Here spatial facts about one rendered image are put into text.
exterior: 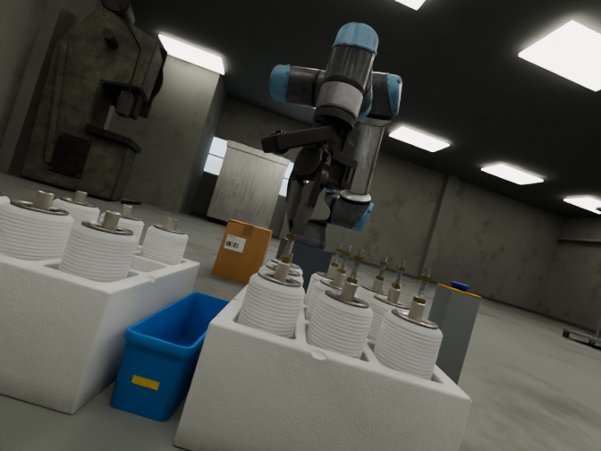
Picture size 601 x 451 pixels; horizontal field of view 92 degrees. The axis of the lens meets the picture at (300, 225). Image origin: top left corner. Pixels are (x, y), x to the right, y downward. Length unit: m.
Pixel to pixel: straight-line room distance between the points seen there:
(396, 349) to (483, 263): 10.34
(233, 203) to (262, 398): 6.39
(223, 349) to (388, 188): 8.67
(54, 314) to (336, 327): 0.40
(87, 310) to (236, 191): 6.35
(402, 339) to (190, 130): 6.82
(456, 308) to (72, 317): 0.71
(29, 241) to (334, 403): 0.52
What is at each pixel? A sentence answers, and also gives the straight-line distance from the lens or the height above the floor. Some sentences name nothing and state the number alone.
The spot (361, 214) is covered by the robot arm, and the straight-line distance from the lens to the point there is 1.07.
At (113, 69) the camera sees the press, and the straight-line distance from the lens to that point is 5.08.
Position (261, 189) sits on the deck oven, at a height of 1.05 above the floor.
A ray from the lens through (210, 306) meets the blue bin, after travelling 0.79.
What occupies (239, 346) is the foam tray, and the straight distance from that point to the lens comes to 0.45.
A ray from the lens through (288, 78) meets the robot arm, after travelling 0.68.
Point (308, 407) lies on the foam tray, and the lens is 0.48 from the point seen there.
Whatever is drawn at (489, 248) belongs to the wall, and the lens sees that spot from 10.91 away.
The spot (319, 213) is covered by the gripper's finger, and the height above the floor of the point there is 0.38.
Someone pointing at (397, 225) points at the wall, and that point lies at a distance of 9.08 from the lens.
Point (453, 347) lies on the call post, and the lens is 0.78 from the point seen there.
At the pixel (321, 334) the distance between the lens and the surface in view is 0.48.
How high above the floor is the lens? 0.34
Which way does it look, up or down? 1 degrees up
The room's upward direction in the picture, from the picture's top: 16 degrees clockwise
